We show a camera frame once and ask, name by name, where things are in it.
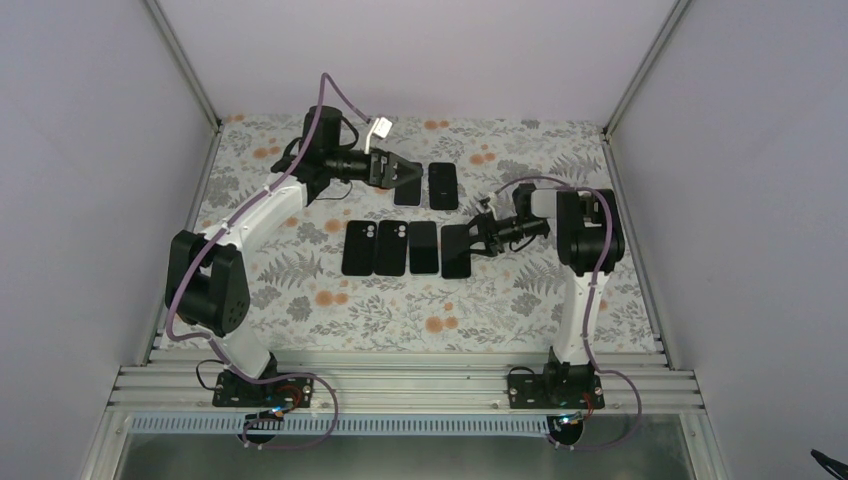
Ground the floral table mat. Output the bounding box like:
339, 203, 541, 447
160, 113, 657, 354

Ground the black phone case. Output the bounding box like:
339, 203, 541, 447
374, 220, 408, 277
341, 220, 377, 276

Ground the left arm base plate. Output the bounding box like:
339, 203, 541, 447
212, 370, 314, 410

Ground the black phone row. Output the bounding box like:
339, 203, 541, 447
393, 178, 422, 207
441, 225, 471, 280
427, 162, 459, 211

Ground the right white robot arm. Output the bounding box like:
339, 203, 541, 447
456, 183, 626, 408

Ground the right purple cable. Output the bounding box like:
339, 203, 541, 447
493, 175, 644, 453

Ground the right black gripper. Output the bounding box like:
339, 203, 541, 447
456, 213, 547, 257

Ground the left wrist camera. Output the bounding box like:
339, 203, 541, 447
363, 117, 393, 154

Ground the grey slotted cable duct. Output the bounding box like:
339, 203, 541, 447
128, 412, 549, 437

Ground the purple cable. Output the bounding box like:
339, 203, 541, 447
493, 175, 644, 453
164, 72, 376, 452

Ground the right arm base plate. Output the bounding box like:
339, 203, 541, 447
506, 369, 606, 410

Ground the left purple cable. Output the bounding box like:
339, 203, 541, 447
164, 72, 376, 452

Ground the aluminium rail frame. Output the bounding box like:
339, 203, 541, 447
107, 349, 705, 414

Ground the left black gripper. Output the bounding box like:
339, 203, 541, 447
325, 145, 422, 190

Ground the teal phone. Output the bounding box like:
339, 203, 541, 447
408, 221, 440, 275

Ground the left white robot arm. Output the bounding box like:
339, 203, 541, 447
165, 105, 423, 405

